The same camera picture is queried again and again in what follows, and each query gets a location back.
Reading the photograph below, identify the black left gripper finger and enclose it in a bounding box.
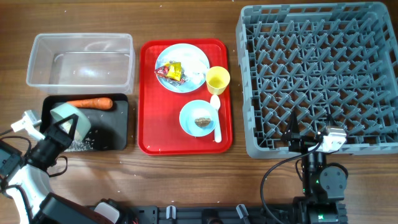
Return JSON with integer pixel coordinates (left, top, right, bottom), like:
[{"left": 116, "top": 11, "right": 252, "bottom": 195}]
[
  {"left": 63, "top": 116, "right": 78, "bottom": 142},
  {"left": 45, "top": 114, "right": 78, "bottom": 136}
]

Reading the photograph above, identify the green bowl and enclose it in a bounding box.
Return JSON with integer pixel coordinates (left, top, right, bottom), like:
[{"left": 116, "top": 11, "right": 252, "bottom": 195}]
[{"left": 50, "top": 103, "right": 91, "bottom": 141}]

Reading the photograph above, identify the white rice pile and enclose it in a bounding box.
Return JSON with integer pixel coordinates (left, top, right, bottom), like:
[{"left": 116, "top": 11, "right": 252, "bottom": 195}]
[{"left": 61, "top": 121, "right": 94, "bottom": 152}]

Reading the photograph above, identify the orange carrot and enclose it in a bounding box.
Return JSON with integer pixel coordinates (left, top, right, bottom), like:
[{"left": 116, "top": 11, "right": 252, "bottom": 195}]
[{"left": 67, "top": 98, "right": 113, "bottom": 110}]

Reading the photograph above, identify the brown food scrap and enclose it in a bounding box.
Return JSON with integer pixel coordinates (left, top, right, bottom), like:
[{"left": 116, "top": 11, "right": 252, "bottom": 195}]
[{"left": 195, "top": 117, "right": 212, "bottom": 128}]

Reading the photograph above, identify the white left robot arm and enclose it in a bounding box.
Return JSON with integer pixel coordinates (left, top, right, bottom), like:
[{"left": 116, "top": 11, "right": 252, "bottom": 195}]
[{"left": 1, "top": 114, "right": 126, "bottom": 223}]

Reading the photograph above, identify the grey dishwasher rack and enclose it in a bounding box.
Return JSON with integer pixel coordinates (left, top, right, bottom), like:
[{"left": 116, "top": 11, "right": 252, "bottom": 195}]
[{"left": 236, "top": 2, "right": 397, "bottom": 159}]

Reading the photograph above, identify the black plastic tray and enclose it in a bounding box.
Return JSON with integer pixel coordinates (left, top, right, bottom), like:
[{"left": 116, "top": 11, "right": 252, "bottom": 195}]
[{"left": 40, "top": 93, "right": 129, "bottom": 151}]

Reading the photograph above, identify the clear plastic bin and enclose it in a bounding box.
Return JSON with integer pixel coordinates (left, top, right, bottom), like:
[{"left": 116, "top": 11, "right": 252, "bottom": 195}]
[{"left": 26, "top": 33, "right": 136, "bottom": 95}]

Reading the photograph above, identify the white plastic spoon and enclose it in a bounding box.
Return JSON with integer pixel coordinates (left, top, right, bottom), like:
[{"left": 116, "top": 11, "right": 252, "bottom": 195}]
[{"left": 210, "top": 95, "right": 222, "bottom": 143}]

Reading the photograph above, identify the yellow plastic cup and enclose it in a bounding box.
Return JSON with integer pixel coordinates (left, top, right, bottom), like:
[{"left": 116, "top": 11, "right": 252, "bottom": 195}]
[{"left": 206, "top": 66, "right": 231, "bottom": 95}]

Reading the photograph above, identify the light blue bowl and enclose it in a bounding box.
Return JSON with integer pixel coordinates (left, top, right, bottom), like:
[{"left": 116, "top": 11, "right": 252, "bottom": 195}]
[{"left": 179, "top": 100, "right": 216, "bottom": 137}]

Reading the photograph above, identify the red serving tray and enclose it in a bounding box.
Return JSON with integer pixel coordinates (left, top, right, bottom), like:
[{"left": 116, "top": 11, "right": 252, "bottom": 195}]
[{"left": 137, "top": 39, "right": 233, "bottom": 156}]

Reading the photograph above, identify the crumpled white tissue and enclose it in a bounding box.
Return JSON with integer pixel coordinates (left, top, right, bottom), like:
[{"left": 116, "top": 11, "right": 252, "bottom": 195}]
[{"left": 178, "top": 54, "right": 209, "bottom": 85}]

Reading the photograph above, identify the red snack wrapper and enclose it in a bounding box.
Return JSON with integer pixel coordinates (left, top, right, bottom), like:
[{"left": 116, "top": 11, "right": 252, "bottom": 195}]
[{"left": 154, "top": 66, "right": 185, "bottom": 85}]

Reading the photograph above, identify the light blue plate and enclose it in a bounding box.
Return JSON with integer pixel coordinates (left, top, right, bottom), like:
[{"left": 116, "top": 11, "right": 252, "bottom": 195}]
[{"left": 155, "top": 44, "right": 210, "bottom": 93}]

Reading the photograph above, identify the yellow snack wrapper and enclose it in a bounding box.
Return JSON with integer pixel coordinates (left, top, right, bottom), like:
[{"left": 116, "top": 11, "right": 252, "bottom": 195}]
[{"left": 165, "top": 62, "right": 182, "bottom": 82}]

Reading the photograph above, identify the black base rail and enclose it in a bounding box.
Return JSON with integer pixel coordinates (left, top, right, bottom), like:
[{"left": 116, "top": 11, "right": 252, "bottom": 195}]
[{"left": 124, "top": 204, "right": 349, "bottom": 224}]

